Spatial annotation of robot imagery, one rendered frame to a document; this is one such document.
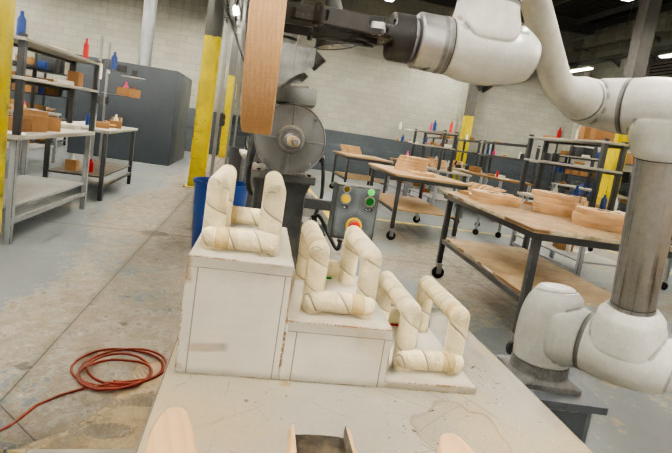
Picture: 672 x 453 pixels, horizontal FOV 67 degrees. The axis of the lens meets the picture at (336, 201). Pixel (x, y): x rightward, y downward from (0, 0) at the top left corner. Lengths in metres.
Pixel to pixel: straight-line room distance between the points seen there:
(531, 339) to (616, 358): 0.21
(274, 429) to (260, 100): 0.41
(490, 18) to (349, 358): 0.56
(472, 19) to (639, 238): 0.73
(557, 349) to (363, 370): 0.81
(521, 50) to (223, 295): 0.59
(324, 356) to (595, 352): 0.86
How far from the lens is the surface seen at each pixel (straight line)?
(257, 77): 0.66
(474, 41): 0.84
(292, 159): 1.79
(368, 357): 0.78
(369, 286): 0.78
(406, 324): 0.82
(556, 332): 1.49
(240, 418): 0.69
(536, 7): 1.04
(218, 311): 0.74
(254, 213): 0.92
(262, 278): 0.72
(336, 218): 1.82
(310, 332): 0.75
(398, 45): 0.82
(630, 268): 1.39
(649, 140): 1.30
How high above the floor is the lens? 1.29
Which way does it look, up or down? 8 degrees down
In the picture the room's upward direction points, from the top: 9 degrees clockwise
